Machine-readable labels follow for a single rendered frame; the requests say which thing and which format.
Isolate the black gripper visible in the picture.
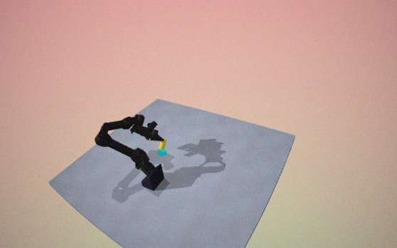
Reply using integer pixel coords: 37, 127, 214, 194
140, 127, 164, 142

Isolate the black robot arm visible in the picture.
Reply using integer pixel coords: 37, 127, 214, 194
94, 114, 157, 177

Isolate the yellow cylinder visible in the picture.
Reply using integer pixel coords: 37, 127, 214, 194
159, 139, 167, 149

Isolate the cyan flat circle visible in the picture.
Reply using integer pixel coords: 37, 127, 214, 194
157, 150, 167, 156

